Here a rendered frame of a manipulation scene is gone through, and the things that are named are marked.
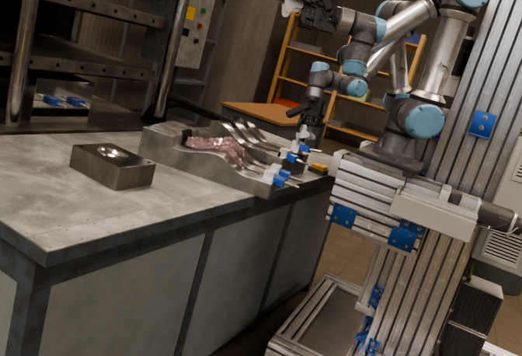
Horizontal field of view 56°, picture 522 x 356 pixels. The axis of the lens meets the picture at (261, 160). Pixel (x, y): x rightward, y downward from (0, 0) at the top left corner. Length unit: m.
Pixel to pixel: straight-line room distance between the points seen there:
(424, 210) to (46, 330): 1.15
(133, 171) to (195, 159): 0.33
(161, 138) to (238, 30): 4.71
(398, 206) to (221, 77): 4.97
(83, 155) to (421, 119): 1.05
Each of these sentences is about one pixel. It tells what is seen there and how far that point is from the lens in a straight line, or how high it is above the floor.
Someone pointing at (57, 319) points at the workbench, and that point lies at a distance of 1.28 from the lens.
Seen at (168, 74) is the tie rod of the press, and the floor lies 1.04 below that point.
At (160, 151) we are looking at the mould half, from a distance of 1.77.
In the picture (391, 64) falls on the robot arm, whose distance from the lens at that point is 2.33.
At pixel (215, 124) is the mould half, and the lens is 2.11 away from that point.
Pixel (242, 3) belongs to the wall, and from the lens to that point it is 6.42.
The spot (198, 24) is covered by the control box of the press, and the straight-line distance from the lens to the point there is 2.69.
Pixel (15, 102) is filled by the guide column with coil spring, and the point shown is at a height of 0.87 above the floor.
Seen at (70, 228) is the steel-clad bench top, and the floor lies 0.80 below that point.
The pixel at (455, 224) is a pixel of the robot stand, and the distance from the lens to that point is 1.68.
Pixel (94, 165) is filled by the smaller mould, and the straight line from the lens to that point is 1.49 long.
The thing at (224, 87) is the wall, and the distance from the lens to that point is 6.42.
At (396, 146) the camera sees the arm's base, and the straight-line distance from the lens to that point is 1.78.
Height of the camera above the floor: 1.30
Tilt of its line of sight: 13 degrees down
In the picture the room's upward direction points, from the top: 16 degrees clockwise
